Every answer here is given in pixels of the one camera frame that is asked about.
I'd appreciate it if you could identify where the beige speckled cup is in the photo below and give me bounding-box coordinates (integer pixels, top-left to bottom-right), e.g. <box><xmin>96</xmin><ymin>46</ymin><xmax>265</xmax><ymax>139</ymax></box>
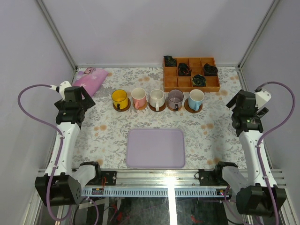
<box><xmin>149</xmin><ymin>89</ymin><xmax>165</xmax><ymax>112</ymax></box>

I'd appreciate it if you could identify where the black rolled item right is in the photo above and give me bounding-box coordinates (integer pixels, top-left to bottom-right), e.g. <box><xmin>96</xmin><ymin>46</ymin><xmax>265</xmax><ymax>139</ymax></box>
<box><xmin>203</xmin><ymin>63</ymin><xmax>218</xmax><ymax>76</ymax></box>

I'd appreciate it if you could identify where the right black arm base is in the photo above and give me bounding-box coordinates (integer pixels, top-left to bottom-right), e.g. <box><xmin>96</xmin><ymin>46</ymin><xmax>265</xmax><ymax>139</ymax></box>
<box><xmin>194</xmin><ymin>162</ymin><xmax>228</xmax><ymax>186</ymax></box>

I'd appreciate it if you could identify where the dark wooden coaster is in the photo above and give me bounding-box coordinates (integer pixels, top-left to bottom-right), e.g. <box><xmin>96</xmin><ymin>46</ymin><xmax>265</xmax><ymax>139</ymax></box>
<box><xmin>184</xmin><ymin>99</ymin><xmax>203</xmax><ymax>113</ymax></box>
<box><xmin>149</xmin><ymin>103</ymin><xmax>166</xmax><ymax>112</ymax></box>
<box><xmin>113</xmin><ymin>98</ymin><xmax>131</xmax><ymax>112</ymax></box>

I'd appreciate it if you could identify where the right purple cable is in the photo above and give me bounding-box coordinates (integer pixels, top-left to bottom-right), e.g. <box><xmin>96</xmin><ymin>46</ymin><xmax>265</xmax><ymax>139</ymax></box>
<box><xmin>224</xmin><ymin>81</ymin><xmax>296</xmax><ymax>225</ymax></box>

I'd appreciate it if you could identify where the blue slotted cable duct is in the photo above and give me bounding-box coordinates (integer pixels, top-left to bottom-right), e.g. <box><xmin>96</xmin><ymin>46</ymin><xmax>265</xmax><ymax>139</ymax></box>
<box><xmin>82</xmin><ymin>187</ymin><xmax>225</xmax><ymax>198</ymax></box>

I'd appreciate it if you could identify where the lilac plastic tray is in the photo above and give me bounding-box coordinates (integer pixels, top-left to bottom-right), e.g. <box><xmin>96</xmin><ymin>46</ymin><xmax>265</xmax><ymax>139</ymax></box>
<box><xmin>126</xmin><ymin>128</ymin><xmax>186</xmax><ymax>169</ymax></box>

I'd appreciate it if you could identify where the pink folded cloth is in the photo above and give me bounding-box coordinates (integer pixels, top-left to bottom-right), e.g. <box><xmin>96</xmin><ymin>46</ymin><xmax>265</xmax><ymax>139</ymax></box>
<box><xmin>72</xmin><ymin>67</ymin><xmax>108</xmax><ymax>97</ymax></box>

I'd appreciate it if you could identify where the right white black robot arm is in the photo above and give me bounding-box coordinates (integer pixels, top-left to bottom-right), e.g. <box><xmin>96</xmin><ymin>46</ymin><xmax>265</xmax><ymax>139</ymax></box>
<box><xmin>213</xmin><ymin>90</ymin><xmax>287</xmax><ymax>217</ymax></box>

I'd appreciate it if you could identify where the light blue cup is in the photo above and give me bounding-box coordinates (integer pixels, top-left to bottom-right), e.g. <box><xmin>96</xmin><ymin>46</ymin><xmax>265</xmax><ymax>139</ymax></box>
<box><xmin>188</xmin><ymin>89</ymin><xmax>204</xmax><ymax>111</ymax></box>

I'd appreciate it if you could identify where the orange wooden compartment box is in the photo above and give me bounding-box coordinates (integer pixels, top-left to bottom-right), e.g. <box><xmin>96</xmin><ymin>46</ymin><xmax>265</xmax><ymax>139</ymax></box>
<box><xmin>163</xmin><ymin>57</ymin><xmax>221</xmax><ymax>92</ymax></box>

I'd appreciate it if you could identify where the light wooden coaster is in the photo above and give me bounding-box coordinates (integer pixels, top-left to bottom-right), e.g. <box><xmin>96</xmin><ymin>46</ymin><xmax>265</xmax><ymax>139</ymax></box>
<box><xmin>167</xmin><ymin>104</ymin><xmax>182</xmax><ymax>112</ymax></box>
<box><xmin>132</xmin><ymin>101</ymin><xmax>148</xmax><ymax>110</ymax></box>

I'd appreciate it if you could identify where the pink cup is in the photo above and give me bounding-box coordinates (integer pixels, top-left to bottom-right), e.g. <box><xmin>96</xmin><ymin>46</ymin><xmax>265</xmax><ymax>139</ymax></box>
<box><xmin>131</xmin><ymin>88</ymin><xmax>147</xmax><ymax>109</ymax></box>

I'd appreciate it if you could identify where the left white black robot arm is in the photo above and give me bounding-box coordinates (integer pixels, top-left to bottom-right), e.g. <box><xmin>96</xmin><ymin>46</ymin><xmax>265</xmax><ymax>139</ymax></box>
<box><xmin>35</xmin><ymin>86</ymin><xmax>103</xmax><ymax>207</ymax></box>

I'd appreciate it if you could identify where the black rolled item green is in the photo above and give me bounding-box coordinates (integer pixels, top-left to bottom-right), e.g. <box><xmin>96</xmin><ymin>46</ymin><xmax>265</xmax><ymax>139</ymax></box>
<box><xmin>192</xmin><ymin>74</ymin><xmax>207</xmax><ymax>87</ymax></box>

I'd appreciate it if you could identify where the black rolled item orange trim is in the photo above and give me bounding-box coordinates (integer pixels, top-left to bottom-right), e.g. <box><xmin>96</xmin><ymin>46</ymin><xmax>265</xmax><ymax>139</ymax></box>
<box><xmin>178</xmin><ymin>63</ymin><xmax>192</xmax><ymax>76</ymax></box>

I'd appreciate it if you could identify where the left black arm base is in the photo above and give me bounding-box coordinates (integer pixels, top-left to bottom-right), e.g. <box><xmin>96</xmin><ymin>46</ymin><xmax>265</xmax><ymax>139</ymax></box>
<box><xmin>92</xmin><ymin>170</ymin><xmax>117</xmax><ymax>186</ymax></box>

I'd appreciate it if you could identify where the yellow cup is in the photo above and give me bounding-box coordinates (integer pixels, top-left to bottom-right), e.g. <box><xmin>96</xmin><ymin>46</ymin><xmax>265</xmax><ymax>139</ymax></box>
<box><xmin>112</xmin><ymin>90</ymin><xmax>128</xmax><ymax>109</ymax></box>

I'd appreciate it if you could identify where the aluminium front rail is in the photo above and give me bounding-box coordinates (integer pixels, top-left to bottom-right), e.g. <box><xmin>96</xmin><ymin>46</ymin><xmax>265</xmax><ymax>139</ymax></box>
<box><xmin>113</xmin><ymin>169</ymin><xmax>200</xmax><ymax>188</ymax></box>

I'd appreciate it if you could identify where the purple grey cup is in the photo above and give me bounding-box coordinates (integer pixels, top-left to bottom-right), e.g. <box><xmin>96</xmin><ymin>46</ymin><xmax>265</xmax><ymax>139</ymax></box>
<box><xmin>167</xmin><ymin>90</ymin><xmax>184</xmax><ymax>109</ymax></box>

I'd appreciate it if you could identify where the black rolled item top left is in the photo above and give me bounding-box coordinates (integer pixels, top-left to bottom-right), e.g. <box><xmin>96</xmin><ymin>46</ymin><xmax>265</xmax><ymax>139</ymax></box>
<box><xmin>164</xmin><ymin>55</ymin><xmax>177</xmax><ymax>67</ymax></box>

